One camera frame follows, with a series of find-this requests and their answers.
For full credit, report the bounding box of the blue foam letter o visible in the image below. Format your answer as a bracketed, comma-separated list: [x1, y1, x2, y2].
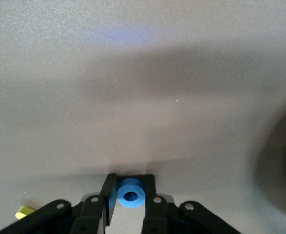
[116, 177, 146, 209]

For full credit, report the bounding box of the yellow foam letter z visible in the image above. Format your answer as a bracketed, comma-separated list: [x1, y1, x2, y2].
[15, 206, 35, 219]

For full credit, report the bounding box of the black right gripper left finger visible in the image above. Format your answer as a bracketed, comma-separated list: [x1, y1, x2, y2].
[71, 173, 118, 234]

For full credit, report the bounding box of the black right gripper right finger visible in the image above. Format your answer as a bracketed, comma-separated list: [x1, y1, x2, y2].
[142, 174, 169, 234]

